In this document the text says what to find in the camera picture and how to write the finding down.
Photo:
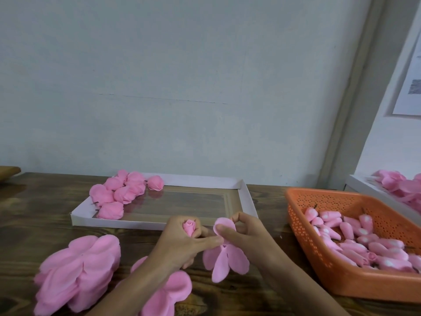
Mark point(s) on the person's left hand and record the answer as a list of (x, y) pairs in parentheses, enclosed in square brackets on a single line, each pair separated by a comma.
[(176, 246)]

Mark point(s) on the person's right hand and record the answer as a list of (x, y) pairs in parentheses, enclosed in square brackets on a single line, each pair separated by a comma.
[(253, 240)]

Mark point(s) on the white shallow tray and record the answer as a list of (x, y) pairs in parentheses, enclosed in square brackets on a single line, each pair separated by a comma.
[(171, 206)]

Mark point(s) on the stack of pink petals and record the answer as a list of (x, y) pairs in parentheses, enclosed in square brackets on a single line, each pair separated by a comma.
[(75, 273), (164, 296)]

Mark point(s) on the pink petal flower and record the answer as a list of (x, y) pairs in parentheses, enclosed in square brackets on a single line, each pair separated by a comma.
[(135, 183)]

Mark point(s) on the group of finished pink roses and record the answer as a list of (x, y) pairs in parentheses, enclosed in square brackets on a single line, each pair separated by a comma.
[(100, 194)]

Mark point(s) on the pink rose buds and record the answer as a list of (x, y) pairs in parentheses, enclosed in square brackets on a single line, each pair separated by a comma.
[(352, 239)]

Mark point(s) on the pile of pink petals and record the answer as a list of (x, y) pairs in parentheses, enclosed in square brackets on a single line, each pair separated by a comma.
[(396, 184)]

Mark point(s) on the person's left forearm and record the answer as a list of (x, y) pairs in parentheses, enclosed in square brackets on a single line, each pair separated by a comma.
[(135, 296)]

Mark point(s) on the person's right forearm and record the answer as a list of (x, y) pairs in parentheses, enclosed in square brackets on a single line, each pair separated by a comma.
[(302, 289)]

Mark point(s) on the orange plastic basket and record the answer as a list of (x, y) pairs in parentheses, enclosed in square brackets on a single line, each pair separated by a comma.
[(339, 283)]

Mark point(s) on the white paper notice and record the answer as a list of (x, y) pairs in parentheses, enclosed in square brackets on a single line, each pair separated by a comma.
[(409, 85)]

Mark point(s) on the grey door frame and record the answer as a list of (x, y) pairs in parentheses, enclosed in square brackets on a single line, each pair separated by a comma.
[(363, 88)]

